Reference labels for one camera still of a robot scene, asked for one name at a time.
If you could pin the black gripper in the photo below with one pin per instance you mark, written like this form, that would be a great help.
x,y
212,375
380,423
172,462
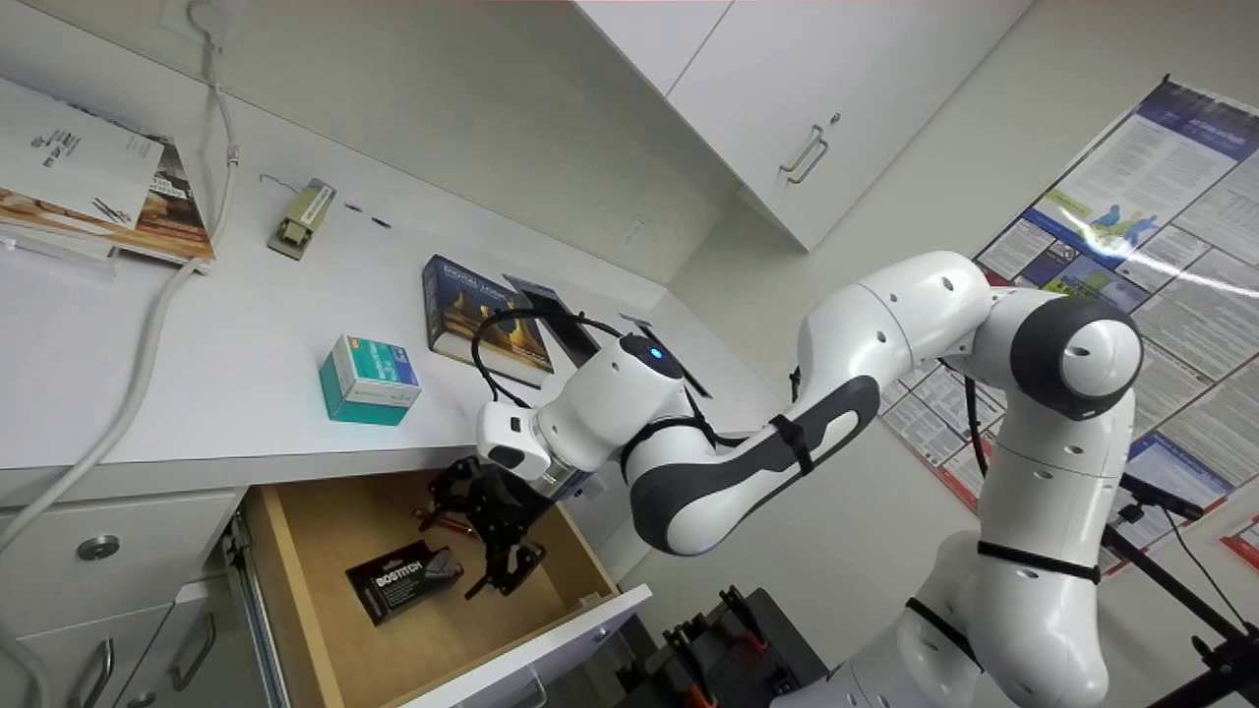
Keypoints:
x,y
494,495

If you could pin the black Bostitch staples box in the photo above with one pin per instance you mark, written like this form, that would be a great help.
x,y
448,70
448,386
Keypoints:
x,y
395,582

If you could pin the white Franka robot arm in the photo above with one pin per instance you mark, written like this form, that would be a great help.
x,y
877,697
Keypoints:
x,y
735,457

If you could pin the open wooden drawer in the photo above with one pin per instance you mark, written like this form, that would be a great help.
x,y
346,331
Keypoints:
x,y
321,531

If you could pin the teal staples box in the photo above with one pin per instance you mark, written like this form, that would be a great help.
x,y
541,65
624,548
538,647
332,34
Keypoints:
x,y
368,380

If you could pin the white closed drawer front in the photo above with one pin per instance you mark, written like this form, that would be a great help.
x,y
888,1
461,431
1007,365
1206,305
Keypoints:
x,y
144,554
144,668

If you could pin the round metal drawer lock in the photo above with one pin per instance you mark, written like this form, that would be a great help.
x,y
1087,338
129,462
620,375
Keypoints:
x,y
98,548

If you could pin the chess cover hardback book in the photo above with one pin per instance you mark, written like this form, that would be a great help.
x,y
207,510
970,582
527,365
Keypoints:
x,y
458,308

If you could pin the black red bar clamp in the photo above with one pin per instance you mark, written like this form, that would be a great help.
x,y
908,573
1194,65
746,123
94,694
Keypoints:
x,y
689,662

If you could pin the white upper cabinet door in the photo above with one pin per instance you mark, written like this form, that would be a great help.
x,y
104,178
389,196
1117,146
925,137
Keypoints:
x,y
655,34

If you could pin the white upper cabinet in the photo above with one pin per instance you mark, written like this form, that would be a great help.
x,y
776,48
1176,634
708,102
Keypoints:
x,y
853,78

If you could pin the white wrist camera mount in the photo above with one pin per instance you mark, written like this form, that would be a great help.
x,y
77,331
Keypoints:
x,y
512,436

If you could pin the printed wall poster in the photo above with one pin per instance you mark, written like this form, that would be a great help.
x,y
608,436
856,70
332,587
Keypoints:
x,y
1182,300

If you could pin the black camera tripod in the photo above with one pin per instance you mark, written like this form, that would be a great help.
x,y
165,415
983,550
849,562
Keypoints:
x,y
1235,649

